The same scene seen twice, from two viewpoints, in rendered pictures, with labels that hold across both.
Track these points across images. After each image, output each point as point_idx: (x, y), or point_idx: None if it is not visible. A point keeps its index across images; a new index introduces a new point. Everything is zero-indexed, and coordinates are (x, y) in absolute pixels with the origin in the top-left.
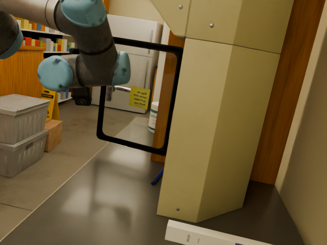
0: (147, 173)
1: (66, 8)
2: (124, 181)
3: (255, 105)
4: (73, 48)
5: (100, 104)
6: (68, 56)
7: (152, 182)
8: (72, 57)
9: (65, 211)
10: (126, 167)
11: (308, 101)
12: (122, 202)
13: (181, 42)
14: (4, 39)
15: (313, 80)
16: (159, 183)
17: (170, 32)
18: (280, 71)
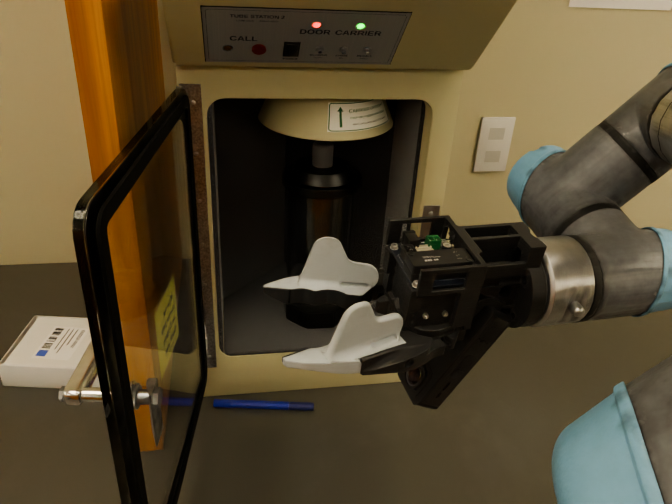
0: (258, 431)
1: None
2: (333, 459)
3: None
4: (482, 260)
5: (141, 486)
6: (630, 222)
7: (313, 404)
8: (627, 217)
9: (526, 500)
10: (252, 481)
11: (171, 82)
12: (420, 433)
13: (119, 73)
14: None
15: (162, 39)
16: (295, 401)
17: (108, 53)
18: (155, 47)
